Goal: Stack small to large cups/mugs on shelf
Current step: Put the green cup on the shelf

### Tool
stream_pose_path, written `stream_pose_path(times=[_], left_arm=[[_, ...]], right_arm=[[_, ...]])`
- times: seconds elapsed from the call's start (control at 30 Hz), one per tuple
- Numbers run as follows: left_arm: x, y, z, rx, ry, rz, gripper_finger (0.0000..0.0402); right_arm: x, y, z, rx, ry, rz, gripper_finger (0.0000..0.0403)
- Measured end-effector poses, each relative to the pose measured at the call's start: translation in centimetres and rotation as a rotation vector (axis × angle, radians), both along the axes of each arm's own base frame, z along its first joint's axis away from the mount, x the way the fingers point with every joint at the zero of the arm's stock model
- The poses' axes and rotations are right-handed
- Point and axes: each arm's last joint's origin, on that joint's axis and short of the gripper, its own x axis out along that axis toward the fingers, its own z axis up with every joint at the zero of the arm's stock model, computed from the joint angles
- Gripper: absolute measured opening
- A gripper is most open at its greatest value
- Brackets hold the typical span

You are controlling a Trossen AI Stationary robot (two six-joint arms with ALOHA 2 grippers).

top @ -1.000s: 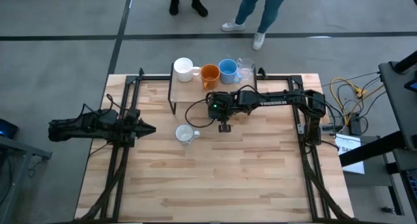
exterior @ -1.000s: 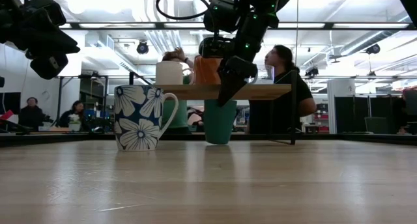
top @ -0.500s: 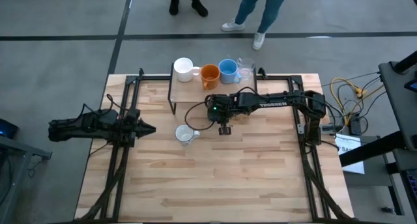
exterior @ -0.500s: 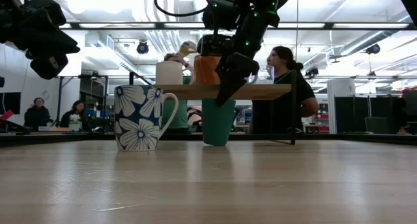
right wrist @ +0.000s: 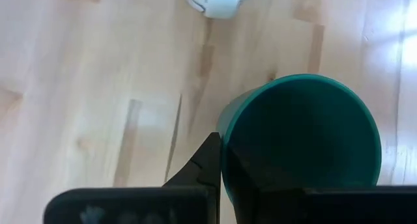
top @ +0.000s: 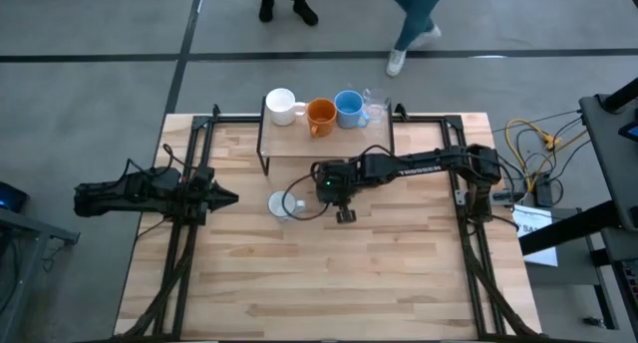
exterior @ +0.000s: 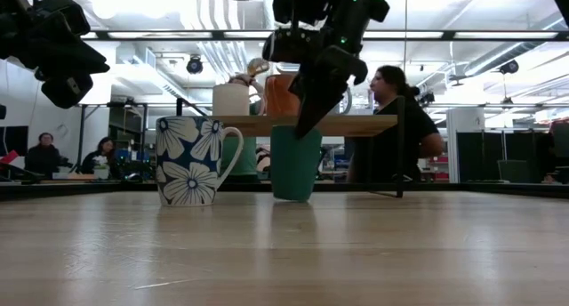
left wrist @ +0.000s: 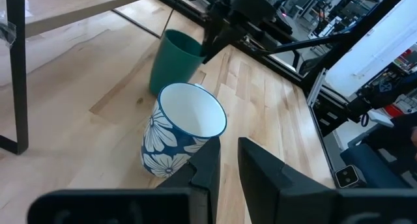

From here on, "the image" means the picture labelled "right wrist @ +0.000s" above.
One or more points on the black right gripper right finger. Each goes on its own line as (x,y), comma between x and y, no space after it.
(260,201)

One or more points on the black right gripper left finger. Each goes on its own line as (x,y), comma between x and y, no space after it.
(205,168)

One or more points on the blue white floral mug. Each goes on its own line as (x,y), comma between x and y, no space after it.
(218,6)

